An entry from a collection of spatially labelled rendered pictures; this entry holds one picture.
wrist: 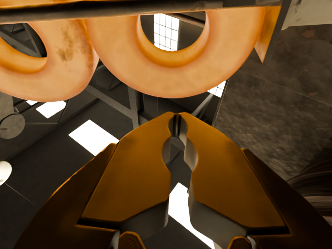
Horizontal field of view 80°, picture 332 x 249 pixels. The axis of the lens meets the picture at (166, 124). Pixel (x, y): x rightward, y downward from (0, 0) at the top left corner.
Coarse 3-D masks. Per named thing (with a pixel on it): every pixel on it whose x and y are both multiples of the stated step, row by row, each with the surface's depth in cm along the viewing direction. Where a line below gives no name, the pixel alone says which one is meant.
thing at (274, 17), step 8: (288, 0) 14; (272, 8) 15; (280, 8) 14; (288, 8) 14; (264, 16) 17; (272, 16) 16; (280, 16) 15; (264, 24) 17; (272, 24) 16; (280, 24) 15; (264, 32) 17; (272, 32) 16; (264, 40) 17; (272, 40) 16; (256, 48) 19; (264, 48) 17; (272, 48) 16; (264, 56) 17
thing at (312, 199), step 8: (320, 176) 43; (328, 176) 41; (296, 184) 47; (304, 184) 45; (312, 184) 43; (320, 184) 41; (328, 184) 40; (304, 192) 43; (312, 192) 41; (320, 192) 39; (328, 192) 38; (312, 200) 40; (320, 200) 39; (328, 200) 38; (320, 208) 40; (328, 208) 39
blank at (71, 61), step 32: (0, 0) 16; (32, 0) 16; (64, 0) 16; (64, 32) 18; (0, 64) 21; (32, 64) 23; (64, 64) 21; (96, 64) 23; (32, 96) 24; (64, 96) 24
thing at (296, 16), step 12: (300, 0) 14; (312, 0) 15; (324, 0) 15; (288, 12) 15; (300, 12) 15; (312, 12) 15; (324, 12) 15; (288, 24) 16; (300, 24) 17; (312, 24) 17
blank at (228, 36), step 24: (96, 24) 17; (120, 24) 17; (216, 24) 17; (240, 24) 17; (96, 48) 19; (120, 48) 19; (144, 48) 20; (192, 48) 21; (216, 48) 19; (240, 48) 19; (120, 72) 21; (144, 72) 21; (168, 72) 21; (192, 72) 21; (216, 72) 21; (168, 96) 23
